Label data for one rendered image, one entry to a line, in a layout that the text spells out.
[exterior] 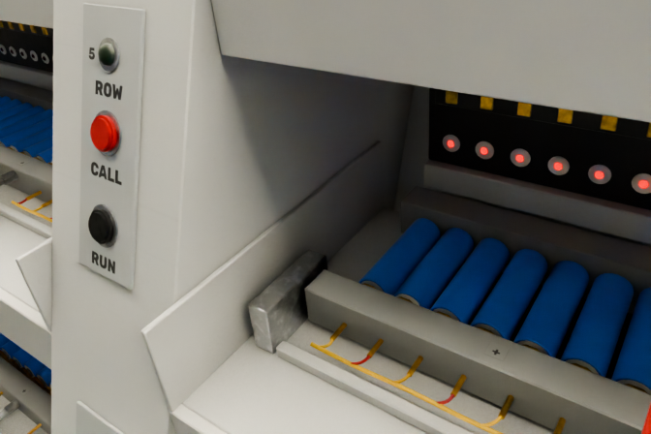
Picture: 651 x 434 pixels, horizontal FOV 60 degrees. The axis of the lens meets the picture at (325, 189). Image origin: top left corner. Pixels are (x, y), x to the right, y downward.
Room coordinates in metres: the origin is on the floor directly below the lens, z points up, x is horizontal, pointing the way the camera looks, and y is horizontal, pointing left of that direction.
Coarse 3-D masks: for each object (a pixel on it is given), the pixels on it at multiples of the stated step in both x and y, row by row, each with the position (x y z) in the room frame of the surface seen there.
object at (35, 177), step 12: (0, 156) 0.43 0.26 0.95; (12, 156) 0.43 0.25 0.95; (24, 156) 0.43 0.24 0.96; (0, 168) 0.42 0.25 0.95; (12, 168) 0.41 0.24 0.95; (24, 168) 0.41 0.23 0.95; (36, 168) 0.41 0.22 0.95; (48, 168) 0.41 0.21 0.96; (24, 180) 0.41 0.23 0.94; (36, 180) 0.39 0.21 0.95; (48, 180) 0.39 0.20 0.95; (24, 192) 0.41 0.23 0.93; (36, 192) 0.39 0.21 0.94; (48, 192) 0.39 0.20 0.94
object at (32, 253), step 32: (0, 64) 0.62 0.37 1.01; (0, 192) 0.42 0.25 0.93; (0, 224) 0.38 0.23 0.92; (0, 256) 0.34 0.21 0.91; (32, 256) 0.26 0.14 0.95; (0, 288) 0.31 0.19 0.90; (32, 288) 0.26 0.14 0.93; (0, 320) 0.32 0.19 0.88; (32, 320) 0.28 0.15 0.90; (32, 352) 0.31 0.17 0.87
